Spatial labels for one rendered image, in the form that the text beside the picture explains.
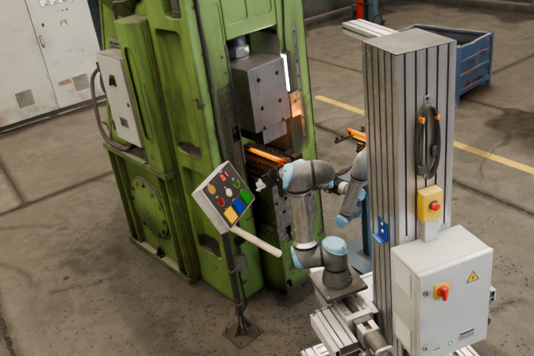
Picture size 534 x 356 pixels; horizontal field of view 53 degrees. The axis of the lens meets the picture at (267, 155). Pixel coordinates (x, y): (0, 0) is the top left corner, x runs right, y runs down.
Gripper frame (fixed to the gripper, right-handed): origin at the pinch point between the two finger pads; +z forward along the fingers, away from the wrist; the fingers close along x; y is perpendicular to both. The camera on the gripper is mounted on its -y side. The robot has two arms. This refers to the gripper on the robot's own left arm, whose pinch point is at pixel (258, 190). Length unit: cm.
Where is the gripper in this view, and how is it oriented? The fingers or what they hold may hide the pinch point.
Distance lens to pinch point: 309.7
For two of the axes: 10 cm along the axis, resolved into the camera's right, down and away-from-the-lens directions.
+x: -3.8, 4.5, -8.0
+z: -7.3, 3.8, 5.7
